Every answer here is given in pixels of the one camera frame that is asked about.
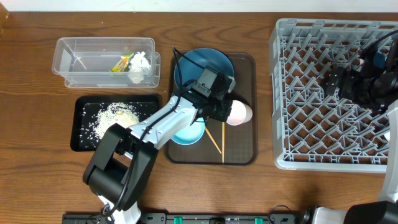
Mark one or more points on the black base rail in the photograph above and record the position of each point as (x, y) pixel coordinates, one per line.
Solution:
(276, 216)

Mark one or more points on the yellow snack wrapper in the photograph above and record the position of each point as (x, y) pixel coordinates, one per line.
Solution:
(123, 63)

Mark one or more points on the rice food scraps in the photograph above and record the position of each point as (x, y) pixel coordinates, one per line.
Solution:
(109, 121)

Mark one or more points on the clear plastic bin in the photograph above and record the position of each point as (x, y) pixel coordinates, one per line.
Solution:
(85, 62)

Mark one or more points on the light blue bowl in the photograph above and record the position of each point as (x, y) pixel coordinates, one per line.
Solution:
(190, 134)

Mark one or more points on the left wooden chopstick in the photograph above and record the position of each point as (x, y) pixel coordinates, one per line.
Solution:
(213, 140)

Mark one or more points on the brown serving tray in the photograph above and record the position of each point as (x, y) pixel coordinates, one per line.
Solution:
(241, 145)

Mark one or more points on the pink cup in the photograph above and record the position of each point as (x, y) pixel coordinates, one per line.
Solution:
(240, 113)

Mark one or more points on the black waste tray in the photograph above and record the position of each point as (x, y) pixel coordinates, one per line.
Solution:
(146, 105)

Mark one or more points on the light green cup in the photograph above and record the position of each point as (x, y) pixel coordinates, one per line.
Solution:
(387, 136)

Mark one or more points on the grey dishwasher rack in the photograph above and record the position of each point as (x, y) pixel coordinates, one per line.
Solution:
(314, 131)

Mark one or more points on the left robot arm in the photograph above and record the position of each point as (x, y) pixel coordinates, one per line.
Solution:
(121, 165)

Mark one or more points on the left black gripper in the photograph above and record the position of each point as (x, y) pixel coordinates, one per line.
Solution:
(224, 117)

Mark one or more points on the crumpled white tissue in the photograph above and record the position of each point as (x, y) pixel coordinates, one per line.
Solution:
(138, 65)

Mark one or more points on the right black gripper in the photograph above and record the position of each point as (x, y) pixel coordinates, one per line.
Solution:
(350, 76)

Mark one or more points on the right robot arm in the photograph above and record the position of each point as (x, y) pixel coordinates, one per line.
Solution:
(374, 87)

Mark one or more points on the dark blue plate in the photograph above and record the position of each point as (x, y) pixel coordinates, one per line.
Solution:
(191, 65)

